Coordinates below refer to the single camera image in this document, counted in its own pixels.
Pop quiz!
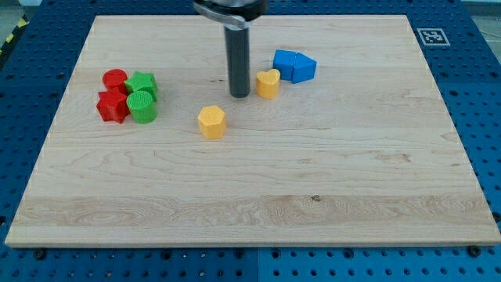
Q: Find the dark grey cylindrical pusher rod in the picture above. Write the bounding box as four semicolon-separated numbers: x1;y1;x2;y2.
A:
224;25;251;98

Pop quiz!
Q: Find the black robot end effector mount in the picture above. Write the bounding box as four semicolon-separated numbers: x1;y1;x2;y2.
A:
193;0;269;29

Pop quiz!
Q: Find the yellow heart block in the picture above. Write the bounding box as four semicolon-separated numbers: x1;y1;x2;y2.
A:
256;69;280;99

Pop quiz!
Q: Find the blue cube block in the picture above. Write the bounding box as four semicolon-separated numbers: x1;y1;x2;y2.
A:
272;49;296;81

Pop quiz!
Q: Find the blue triangular prism block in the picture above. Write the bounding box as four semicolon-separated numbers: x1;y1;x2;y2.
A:
291;52;317;84

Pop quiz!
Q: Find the yellow hexagon block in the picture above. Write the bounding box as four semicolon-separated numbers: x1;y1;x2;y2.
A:
197;105;226;139

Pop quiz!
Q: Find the green star block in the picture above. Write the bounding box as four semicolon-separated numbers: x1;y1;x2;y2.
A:
124;71;158;102

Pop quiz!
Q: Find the green cylinder block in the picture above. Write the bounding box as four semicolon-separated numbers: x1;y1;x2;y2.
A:
126;91;157;124

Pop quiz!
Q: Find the red cylinder block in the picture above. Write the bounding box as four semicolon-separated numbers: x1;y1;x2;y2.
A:
102;69;128;95

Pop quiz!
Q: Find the red star block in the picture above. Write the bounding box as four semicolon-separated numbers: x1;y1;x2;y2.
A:
96;88;130;124

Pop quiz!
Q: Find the light wooden board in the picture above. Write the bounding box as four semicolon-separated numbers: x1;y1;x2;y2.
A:
5;15;500;248

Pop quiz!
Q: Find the white fiducial marker tag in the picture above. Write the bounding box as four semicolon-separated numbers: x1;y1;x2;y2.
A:
417;27;450;46

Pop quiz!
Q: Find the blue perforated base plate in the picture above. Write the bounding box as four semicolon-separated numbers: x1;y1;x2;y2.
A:
1;0;500;281

